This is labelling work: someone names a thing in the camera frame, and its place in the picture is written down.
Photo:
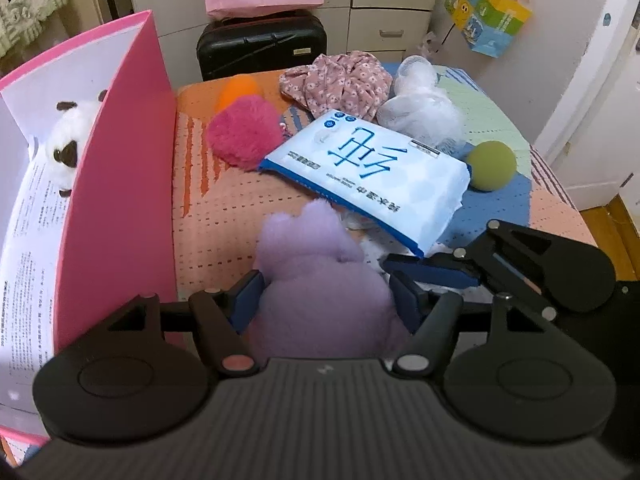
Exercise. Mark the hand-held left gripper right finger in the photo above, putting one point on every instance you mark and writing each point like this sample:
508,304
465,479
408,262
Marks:
406,302

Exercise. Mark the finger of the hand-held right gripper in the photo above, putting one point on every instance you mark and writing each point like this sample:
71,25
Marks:
425,272
457,261

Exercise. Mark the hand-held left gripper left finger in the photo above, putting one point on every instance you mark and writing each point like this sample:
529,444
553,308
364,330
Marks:
246,302

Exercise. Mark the purple plush toy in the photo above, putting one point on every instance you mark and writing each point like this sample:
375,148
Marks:
320,305

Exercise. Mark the blue white wet wipes packet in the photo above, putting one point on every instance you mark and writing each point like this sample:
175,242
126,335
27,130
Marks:
375,180

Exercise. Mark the white mesh bath loofah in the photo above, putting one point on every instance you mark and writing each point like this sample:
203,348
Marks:
420,110

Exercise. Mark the pink cardboard box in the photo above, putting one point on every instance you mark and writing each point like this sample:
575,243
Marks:
125,185

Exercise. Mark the magenta fluffy pom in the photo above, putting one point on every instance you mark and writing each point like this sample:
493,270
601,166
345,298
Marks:
245,130

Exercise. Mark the patchwork dotted blanket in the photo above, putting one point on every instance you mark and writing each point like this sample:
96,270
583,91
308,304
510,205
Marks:
225,240

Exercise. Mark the green foam ball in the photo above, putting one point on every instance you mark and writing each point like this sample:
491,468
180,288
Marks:
492,167

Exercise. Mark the white door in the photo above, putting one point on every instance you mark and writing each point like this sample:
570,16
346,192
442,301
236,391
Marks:
590,110

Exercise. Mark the pink floral cloth cap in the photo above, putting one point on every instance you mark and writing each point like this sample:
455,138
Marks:
340,85

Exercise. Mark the orange foam ball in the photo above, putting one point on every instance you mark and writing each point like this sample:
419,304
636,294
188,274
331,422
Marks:
240,90

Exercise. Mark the panda plush toy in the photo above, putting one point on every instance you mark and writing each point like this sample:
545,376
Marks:
75,125

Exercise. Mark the beige wardrobe with drawers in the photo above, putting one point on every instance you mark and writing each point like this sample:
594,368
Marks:
385,25

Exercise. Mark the colourful cartoon gift bag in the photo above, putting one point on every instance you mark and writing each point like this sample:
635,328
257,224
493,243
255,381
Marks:
485,15

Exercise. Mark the black hard suitcase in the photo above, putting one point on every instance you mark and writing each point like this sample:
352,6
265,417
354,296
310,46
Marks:
260,45

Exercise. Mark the cream green knit cardigan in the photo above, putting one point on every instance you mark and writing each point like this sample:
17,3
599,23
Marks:
25,10

